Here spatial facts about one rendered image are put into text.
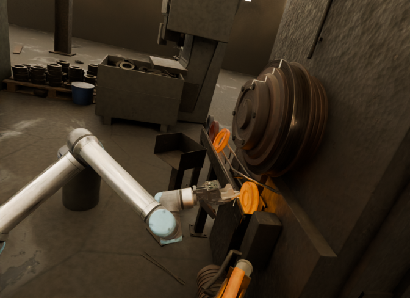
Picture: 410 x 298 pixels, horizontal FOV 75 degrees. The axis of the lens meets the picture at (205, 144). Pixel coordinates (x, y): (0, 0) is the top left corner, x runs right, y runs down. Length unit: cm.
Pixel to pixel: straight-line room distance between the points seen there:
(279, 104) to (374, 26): 35
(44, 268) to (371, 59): 181
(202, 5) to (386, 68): 293
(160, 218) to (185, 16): 288
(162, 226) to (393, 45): 89
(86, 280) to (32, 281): 27
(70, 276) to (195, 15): 296
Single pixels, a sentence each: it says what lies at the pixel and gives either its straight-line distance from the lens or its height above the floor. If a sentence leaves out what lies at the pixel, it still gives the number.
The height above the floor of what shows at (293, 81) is 130.
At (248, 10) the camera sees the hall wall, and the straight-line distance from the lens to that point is 1142.
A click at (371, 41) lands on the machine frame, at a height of 147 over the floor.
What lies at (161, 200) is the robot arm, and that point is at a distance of 118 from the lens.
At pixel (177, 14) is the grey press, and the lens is 356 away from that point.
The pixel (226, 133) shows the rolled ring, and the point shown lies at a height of 77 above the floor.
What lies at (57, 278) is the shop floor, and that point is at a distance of 182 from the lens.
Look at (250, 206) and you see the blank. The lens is 120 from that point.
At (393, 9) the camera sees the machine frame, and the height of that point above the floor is 155.
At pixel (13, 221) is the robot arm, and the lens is 148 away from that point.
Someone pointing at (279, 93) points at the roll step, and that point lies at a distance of 100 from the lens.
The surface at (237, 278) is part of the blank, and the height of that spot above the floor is 78.
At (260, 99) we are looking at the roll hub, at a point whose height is 121.
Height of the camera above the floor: 140
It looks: 23 degrees down
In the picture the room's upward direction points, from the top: 14 degrees clockwise
